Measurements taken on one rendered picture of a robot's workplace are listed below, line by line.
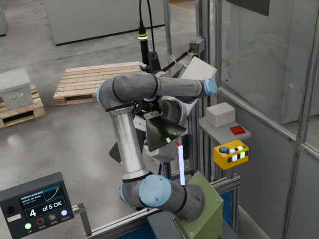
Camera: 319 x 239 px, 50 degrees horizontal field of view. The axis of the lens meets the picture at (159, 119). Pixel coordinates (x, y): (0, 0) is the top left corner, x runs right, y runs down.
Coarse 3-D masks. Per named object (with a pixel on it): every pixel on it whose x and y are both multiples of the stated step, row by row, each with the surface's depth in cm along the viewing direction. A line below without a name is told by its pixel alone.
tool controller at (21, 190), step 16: (48, 176) 148; (0, 192) 142; (16, 192) 139; (32, 192) 138; (48, 192) 141; (64, 192) 143; (0, 208) 135; (16, 208) 137; (48, 208) 142; (64, 208) 145; (16, 224) 139; (32, 224) 141; (48, 224) 144
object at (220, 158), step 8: (224, 144) 184; (232, 144) 184; (240, 144) 183; (216, 152) 181; (224, 152) 178; (232, 152) 178; (240, 152) 179; (248, 152) 182; (216, 160) 184; (224, 160) 176; (232, 160) 179; (240, 160) 182; (224, 168) 179
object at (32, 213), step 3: (33, 207) 140; (36, 207) 140; (24, 210) 138; (27, 210) 139; (30, 210) 139; (33, 210) 140; (36, 210) 140; (27, 213) 139; (30, 213) 140; (33, 213) 140; (36, 213) 141; (27, 216) 139; (30, 216) 140; (33, 216) 140; (36, 216) 141; (30, 219) 140
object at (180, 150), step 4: (180, 148) 168; (180, 152) 169; (180, 156) 170; (180, 160) 171; (180, 164) 172; (180, 168) 174; (180, 172) 175; (180, 176) 176; (184, 180) 179; (184, 184) 180
